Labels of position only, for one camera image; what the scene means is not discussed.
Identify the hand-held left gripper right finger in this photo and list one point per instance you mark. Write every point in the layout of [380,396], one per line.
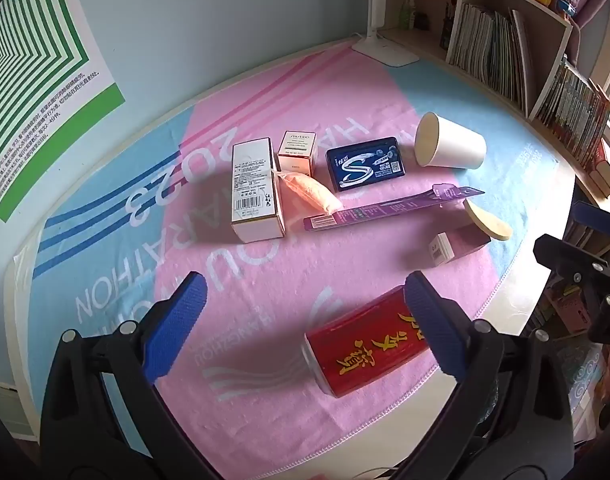
[435,330]

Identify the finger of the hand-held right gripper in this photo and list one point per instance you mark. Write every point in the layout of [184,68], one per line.
[597,219]
[567,260]

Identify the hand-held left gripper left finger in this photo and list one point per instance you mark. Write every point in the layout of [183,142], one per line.
[180,325]

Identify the red drink can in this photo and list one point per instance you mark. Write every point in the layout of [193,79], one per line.
[365,345]

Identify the orange plastic packet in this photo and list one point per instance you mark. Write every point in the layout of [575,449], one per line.
[310,192]

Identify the stack of lying books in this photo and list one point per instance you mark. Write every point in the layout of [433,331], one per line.
[602,172]

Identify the pink storage basket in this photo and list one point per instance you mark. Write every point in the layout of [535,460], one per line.
[567,310]

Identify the small white cardboard box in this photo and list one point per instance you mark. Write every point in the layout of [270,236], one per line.
[442,250]

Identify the beige oval pad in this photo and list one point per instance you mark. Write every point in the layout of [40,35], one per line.
[490,222]

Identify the row of colourful books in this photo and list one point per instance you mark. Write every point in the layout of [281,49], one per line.
[575,105]

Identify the patterned blue rug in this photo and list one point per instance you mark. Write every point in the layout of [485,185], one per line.
[585,375]

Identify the purple toothbrush package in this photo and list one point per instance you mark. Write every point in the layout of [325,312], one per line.
[385,207]

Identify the white paper cup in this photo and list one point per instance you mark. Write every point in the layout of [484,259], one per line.
[455,150]

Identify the tall white carton box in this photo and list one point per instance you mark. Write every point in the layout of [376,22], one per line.
[252,185]

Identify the dark blue gum box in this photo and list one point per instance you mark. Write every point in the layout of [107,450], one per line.
[365,165]

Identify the row of thin magazines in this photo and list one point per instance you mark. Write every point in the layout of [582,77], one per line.
[485,40]

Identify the small white cosmetic box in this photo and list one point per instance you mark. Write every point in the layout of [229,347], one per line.
[297,147]

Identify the white desk lamp base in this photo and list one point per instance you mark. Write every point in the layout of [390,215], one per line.
[385,52]

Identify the green plastic bottle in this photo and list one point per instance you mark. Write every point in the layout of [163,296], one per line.
[410,12]

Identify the green striped wall poster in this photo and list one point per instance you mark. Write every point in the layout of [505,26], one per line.
[35,60]

